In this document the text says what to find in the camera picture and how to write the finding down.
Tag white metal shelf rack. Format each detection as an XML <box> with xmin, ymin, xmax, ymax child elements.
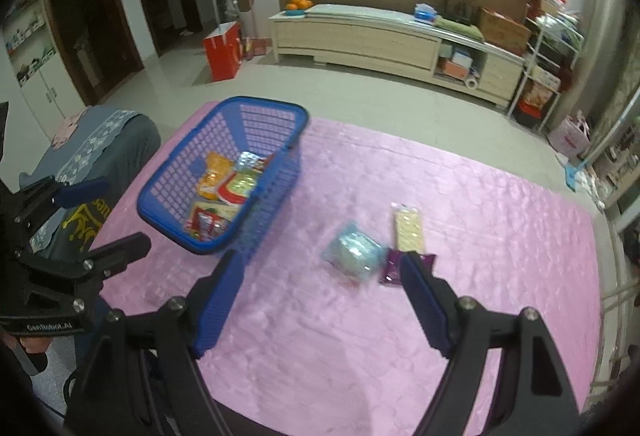
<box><xmin>506</xmin><ymin>5</ymin><xmax>585</xmax><ymax>133</ymax></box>

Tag beige TV cabinet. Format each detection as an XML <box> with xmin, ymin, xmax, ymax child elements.
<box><xmin>270</xmin><ymin>4</ymin><xmax>524</xmax><ymax>109</ymax></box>

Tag small clear cracker packet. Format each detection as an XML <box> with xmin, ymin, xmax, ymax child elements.
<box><xmin>392</xmin><ymin>203</ymin><xmax>425</xmax><ymax>253</ymax></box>

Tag pink shopping bag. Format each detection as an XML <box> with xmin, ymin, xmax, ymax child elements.
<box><xmin>548</xmin><ymin>110</ymin><xmax>591</xmax><ymax>158</ymax></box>

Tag oranges on blue plate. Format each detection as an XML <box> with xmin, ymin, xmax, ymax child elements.
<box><xmin>284</xmin><ymin>0</ymin><xmax>314</xmax><ymax>16</ymax></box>

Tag silver blue snack packet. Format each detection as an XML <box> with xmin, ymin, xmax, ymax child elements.
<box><xmin>321</xmin><ymin>222</ymin><xmax>386</xmax><ymax>283</ymax></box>

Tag green folded cloth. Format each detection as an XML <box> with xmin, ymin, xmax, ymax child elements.
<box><xmin>434</xmin><ymin>15</ymin><xmax>485</xmax><ymax>42</ymax></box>

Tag grey embroidered cushion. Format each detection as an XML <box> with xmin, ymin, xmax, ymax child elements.
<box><xmin>18</xmin><ymin>105</ymin><xmax>160</xmax><ymax>261</ymax></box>

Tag purple snack packet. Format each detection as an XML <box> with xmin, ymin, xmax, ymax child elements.
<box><xmin>378</xmin><ymin>249</ymin><xmax>437</xmax><ymax>286</ymax></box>

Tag red silver snack bag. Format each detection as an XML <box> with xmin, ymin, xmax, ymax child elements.
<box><xmin>216</xmin><ymin>151</ymin><xmax>272</xmax><ymax>207</ymax></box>

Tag red paper bag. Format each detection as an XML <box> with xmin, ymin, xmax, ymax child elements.
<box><xmin>203</xmin><ymin>22</ymin><xmax>243</xmax><ymax>82</ymax></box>

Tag blue tissue box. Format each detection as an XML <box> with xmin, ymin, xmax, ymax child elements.
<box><xmin>413</xmin><ymin>3</ymin><xmax>438</xmax><ymax>24</ymax></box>

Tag yellow orange snack pouch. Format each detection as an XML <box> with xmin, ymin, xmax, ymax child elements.
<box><xmin>196</xmin><ymin>152</ymin><xmax>234</xmax><ymax>200</ymax></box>

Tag large cracker pack green ends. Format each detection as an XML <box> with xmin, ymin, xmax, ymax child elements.
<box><xmin>183</xmin><ymin>201</ymin><xmax>240</xmax><ymax>241</ymax></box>

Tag blue plastic basket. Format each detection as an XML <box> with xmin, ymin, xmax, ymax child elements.
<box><xmin>137</xmin><ymin>96</ymin><xmax>309</xmax><ymax>260</ymax></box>

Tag pink quilted table cloth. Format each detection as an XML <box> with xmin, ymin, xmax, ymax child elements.
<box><xmin>96</xmin><ymin>104</ymin><xmax>600</xmax><ymax>435</ymax></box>

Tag brown cardboard box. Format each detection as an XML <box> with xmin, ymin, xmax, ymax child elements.
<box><xmin>477</xmin><ymin>7</ymin><xmax>532</xmax><ymax>56</ymax></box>

